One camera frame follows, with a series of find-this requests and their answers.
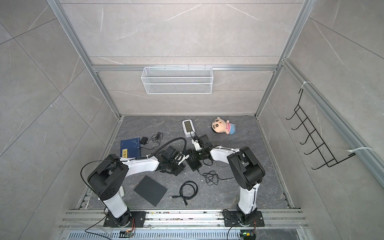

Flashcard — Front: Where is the blue booklet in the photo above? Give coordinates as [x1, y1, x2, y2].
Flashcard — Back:
[120, 138, 141, 158]

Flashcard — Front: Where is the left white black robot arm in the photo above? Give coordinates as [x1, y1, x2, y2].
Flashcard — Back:
[80, 137, 189, 220]

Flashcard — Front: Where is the aluminium mounting rail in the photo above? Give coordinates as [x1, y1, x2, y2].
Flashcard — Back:
[59, 209, 308, 230]

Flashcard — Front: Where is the cartoon boy plush doll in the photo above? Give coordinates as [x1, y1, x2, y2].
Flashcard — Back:
[211, 117, 236, 135]

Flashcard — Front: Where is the black wire hook rack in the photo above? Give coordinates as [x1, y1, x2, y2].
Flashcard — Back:
[286, 89, 356, 170]

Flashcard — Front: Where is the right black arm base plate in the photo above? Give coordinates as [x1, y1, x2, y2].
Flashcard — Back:
[222, 210, 265, 227]

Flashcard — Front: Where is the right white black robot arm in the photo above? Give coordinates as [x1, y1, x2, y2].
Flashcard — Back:
[187, 135, 266, 227]

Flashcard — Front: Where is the white wire mesh basket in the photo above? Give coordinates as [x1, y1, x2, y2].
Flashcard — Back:
[141, 67, 214, 95]

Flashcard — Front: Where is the black adapter with thin cord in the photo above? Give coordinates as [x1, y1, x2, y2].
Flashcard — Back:
[140, 132, 164, 150]

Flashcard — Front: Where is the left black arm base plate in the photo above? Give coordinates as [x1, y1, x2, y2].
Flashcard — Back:
[103, 211, 147, 228]

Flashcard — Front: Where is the coiled thick black cable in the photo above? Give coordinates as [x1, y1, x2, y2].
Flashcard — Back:
[171, 180, 199, 206]

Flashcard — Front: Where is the white digital clock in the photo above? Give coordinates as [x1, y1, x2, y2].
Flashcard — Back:
[182, 120, 196, 138]

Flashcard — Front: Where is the thin black power adapter cable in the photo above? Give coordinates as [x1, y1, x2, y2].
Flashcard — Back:
[200, 158, 235, 186]

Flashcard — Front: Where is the flat black perforated box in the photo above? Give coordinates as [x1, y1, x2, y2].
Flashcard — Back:
[134, 176, 168, 207]

